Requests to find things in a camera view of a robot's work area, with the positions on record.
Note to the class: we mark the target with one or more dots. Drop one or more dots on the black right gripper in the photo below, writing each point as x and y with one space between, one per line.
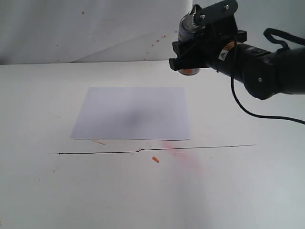
205 48

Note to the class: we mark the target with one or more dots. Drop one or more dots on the white dotted spray paint can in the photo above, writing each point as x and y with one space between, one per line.
186 32

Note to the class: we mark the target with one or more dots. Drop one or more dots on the white paper sheet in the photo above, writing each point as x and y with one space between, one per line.
133 113

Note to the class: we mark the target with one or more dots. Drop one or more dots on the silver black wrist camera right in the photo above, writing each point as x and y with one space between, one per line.
220 14

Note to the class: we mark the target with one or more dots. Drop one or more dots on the white backdrop sheet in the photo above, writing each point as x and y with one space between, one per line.
64 31

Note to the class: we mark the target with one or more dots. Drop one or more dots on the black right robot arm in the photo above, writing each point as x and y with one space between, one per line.
266 73

